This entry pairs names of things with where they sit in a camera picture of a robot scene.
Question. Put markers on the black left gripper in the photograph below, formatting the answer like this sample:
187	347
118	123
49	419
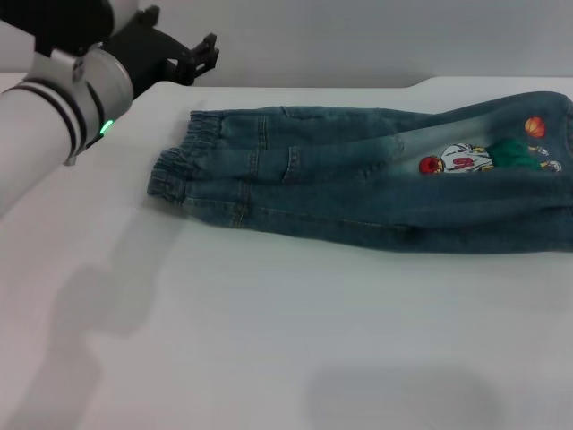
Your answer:
147	54

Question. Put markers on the blue denim shorts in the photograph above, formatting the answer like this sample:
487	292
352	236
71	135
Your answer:
349	201

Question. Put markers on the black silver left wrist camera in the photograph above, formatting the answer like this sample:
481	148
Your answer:
53	22

